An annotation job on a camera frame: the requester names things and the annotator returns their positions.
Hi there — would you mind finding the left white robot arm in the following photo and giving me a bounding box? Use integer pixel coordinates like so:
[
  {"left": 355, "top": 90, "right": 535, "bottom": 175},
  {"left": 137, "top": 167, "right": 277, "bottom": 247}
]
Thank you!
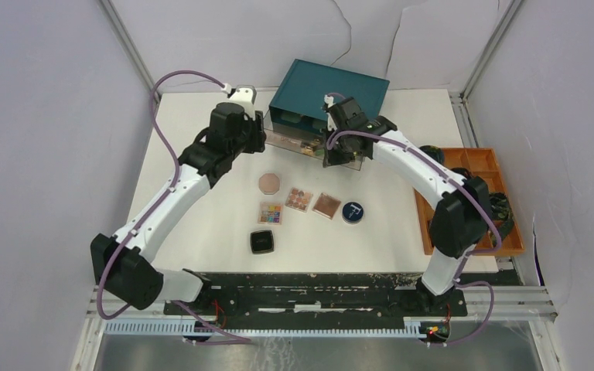
[{"left": 90, "top": 102, "right": 266, "bottom": 315}]

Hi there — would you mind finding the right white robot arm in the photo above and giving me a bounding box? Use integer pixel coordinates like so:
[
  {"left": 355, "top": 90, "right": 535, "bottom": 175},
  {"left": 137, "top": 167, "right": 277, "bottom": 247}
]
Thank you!
[{"left": 322, "top": 94, "right": 499, "bottom": 315}]

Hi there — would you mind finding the brown square blush compact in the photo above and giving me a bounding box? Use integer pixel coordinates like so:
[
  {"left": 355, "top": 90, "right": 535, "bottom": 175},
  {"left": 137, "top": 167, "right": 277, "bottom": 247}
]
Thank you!
[{"left": 312, "top": 192, "right": 342, "bottom": 220}]

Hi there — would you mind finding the warm tone eyeshadow palette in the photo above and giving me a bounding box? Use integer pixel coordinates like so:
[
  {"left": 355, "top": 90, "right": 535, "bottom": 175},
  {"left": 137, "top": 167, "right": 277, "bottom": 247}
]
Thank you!
[{"left": 285, "top": 188, "right": 313, "bottom": 213}]

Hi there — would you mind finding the teal drawer cabinet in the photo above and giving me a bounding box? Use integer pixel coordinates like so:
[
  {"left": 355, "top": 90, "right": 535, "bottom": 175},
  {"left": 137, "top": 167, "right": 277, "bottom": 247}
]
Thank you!
[{"left": 268, "top": 59, "right": 390, "bottom": 139}]

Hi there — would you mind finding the navy round powder jar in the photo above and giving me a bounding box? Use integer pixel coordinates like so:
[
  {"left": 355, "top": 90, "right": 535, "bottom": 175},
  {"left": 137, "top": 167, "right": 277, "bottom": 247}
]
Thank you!
[{"left": 341, "top": 201, "right": 365, "bottom": 224}]

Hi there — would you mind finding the octagonal pink compact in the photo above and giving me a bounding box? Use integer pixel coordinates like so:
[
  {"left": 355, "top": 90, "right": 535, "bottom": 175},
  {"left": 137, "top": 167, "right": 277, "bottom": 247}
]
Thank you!
[{"left": 258, "top": 173, "right": 281, "bottom": 195}]

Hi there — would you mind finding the colourful eyeshadow palette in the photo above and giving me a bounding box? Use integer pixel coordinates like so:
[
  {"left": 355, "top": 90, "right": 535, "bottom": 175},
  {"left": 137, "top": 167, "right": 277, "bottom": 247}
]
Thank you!
[{"left": 258, "top": 202, "right": 285, "bottom": 225}]

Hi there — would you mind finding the black square compact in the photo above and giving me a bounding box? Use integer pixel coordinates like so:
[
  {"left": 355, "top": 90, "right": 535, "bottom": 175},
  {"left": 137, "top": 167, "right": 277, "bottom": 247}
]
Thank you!
[{"left": 250, "top": 230, "right": 275, "bottom": 254}]

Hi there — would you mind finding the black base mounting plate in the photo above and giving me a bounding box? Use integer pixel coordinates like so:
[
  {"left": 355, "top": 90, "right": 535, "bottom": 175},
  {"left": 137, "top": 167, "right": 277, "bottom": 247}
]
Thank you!
[{"left": 187, "top": 273, "right": 468, "bottom": 331}]

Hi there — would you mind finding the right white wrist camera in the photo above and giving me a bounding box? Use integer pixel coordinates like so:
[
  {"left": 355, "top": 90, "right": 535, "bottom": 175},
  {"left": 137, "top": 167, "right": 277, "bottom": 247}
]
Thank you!
[{"left": 323, "top": 92, "right": 345, "bottom": 111}]

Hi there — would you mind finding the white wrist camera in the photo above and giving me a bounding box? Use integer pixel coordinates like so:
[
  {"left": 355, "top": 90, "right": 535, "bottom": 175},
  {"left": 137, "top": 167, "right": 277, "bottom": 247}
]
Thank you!
[
  {"left": 227, "top": 85, "right": 257, "bottom": 115},
  {"left": 323, "top": 92, "right": 345, "bottom": 111}
]

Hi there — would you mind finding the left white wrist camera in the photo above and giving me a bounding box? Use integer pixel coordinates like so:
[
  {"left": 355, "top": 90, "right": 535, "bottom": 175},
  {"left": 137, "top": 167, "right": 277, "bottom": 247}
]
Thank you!
[{"left": 227, "top": 85, "right": 257, "bottom": 115}]

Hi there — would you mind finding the white slotted cable duct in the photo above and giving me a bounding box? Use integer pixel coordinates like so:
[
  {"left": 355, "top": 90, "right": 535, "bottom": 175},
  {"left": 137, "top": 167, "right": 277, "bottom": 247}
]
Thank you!
[{"left": 103, "top": 318, "right": 428, "bottom": 339}]

